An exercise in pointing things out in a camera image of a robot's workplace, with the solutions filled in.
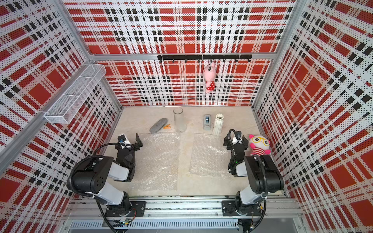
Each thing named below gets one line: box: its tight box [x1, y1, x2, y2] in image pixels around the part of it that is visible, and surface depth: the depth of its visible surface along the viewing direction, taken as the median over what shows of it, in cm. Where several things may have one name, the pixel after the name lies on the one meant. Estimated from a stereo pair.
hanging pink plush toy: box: [203, 59, 217, 94], surface depth 95 cm
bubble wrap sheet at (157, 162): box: [130, 132, 182, 192], surface depth 91 cm
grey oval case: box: [149, 117, 168, 134], surface depth 109 cm
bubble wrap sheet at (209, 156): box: [189, 133, 232, 179], surface depth 95 cm
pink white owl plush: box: [248, 134, 272, 156], surface depth 92 cm
